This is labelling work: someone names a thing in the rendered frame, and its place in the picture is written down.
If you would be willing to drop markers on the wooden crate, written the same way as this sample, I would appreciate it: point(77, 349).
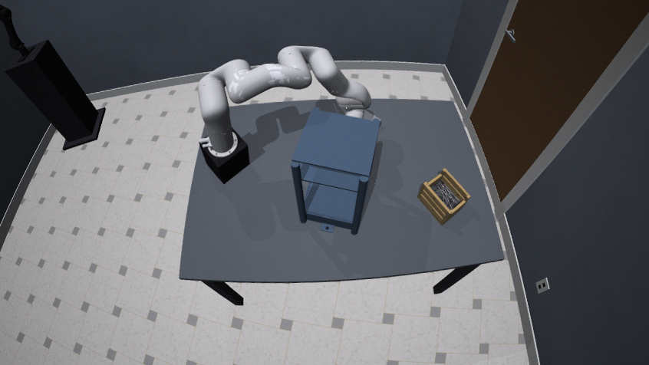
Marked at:
point(452, 196)

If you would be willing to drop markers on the blue shelving unit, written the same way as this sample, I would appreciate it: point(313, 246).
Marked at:
point(335, 151)

